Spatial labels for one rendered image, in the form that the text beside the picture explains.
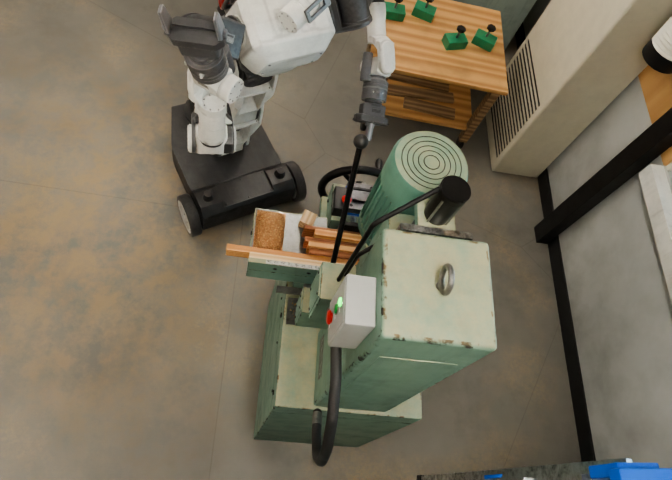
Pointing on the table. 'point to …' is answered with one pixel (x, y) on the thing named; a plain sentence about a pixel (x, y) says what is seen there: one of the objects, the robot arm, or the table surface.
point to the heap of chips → (269, 230)
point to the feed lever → (349, 191)
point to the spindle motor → (411, 175)
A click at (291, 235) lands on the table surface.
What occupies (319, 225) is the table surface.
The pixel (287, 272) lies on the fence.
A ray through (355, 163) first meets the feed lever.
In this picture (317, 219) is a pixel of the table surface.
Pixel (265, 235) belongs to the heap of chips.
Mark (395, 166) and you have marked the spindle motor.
